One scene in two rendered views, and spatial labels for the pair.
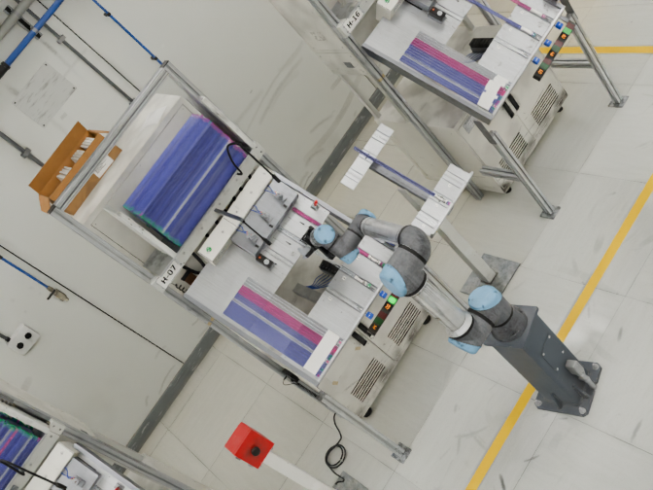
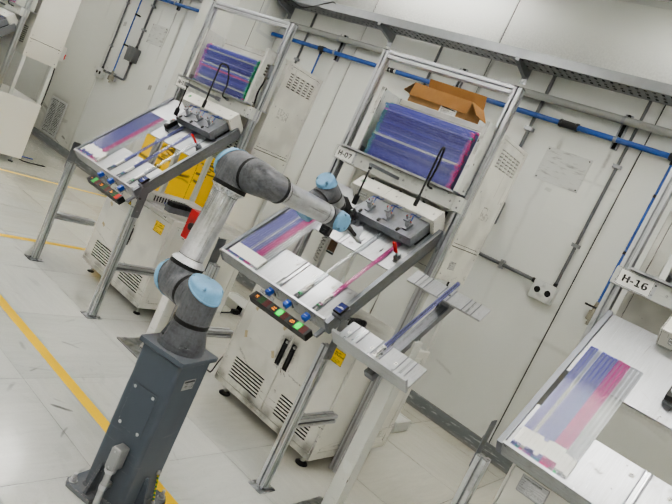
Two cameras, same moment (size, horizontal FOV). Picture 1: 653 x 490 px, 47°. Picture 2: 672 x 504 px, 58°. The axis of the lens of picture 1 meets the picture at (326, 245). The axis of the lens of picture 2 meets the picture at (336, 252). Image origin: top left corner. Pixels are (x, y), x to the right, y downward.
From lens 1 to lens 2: 265 cm
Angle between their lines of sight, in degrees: 53
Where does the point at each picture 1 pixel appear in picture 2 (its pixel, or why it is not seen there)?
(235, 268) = not seen: hidden behind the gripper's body
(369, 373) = (250, 377)
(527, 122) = not seen: outside the picture
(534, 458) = (61, 433)
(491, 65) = (594, 458)
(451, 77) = (567, 400)
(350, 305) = (284, 277)
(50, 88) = (569, 171)
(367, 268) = (319, 294)
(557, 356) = (133, 420)
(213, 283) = not seen: hidden behind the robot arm
